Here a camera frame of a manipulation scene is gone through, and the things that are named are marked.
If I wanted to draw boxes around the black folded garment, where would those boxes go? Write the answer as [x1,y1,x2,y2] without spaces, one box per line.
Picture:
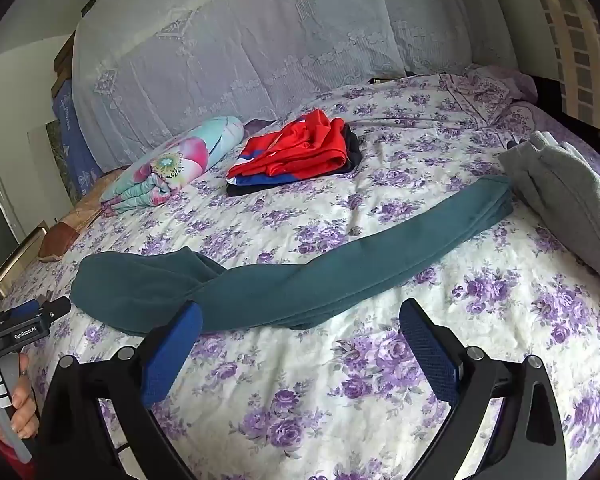
[227,122,363,198]

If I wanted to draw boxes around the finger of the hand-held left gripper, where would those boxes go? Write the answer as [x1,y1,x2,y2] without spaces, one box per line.
[15,296,72,322]

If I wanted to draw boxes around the purple floral pillow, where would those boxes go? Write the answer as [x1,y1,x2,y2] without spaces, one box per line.
[440,65,538,126]

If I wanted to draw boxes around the teal fleece pants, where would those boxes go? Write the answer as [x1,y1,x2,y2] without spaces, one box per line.
[70,175,515,333]

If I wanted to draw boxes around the grey garment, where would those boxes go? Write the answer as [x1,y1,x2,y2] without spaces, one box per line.
[497,131,600,281]

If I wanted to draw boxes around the purple floral bedspread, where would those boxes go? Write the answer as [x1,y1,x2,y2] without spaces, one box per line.
[0,72,600,480]

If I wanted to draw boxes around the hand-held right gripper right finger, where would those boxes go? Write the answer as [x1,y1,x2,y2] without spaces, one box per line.
[399,299,568,480]

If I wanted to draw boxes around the folded floral quilt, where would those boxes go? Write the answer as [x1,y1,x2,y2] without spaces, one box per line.
[100,116,244,217]

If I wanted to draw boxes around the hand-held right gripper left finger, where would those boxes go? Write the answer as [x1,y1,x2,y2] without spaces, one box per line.
[35,301,204,480]

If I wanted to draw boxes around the person's left hand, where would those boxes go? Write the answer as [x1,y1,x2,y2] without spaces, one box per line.
[0,352,42,448]

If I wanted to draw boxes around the red sports garment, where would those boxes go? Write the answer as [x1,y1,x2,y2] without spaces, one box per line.
[226,108,351,186]

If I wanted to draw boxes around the checkered beige curtain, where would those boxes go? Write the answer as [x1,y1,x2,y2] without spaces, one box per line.
[522,0,600,131]

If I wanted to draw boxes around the brown pillow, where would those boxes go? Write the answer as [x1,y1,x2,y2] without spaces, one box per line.
[37,170,126,263]

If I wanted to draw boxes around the white lace mosquito net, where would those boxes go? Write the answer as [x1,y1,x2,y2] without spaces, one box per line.
[71,0,518,171]

